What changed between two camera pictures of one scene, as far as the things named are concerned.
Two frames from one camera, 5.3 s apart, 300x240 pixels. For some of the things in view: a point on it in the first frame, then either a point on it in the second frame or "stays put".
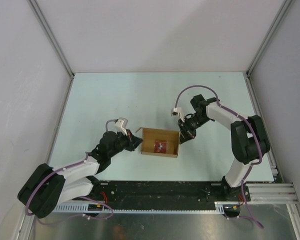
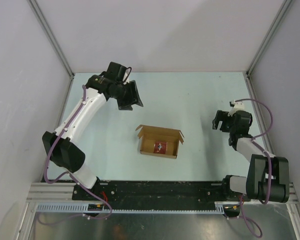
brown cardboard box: (159, 142) stays put
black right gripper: (186, 134) → (219, 117)
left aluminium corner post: (36, 10) stays put
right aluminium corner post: (285, 6) stays put
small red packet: (160, 146) stays put
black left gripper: (133, 141) → (133, 95)
